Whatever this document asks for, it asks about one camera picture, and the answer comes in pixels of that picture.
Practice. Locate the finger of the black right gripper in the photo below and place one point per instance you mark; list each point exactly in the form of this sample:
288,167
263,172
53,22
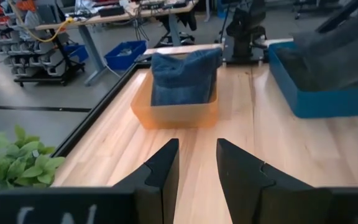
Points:
337,15

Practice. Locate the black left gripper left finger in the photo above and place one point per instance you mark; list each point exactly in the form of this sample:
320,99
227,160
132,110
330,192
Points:
163,174

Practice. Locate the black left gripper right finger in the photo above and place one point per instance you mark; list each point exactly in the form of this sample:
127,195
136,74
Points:
241,180

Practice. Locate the dark grey bucket hat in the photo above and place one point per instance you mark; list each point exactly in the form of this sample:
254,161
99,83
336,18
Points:
331,59

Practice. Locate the dark blue bucket hat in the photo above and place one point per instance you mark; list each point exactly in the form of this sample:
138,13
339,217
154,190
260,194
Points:
182,77

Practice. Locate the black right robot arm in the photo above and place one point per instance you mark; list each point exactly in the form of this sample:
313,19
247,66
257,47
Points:
244,28

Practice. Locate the orange translucent plastic bin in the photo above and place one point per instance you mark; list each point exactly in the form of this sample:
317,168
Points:
172,113

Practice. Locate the blue plastic bin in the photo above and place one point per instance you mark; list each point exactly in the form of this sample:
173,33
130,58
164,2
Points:
322,99

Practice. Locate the blue storage crate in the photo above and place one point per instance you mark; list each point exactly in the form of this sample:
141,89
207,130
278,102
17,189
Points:
124,54

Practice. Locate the small blue crate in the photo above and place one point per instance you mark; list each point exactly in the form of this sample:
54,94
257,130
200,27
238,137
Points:
76,53

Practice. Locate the green leafy potted plant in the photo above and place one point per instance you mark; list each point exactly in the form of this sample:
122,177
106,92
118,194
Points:
14,161

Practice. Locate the wooden office desk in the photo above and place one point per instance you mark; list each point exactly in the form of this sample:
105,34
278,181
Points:
120,15

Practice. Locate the black rack with grey bins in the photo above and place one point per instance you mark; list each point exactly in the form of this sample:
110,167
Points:
33,53

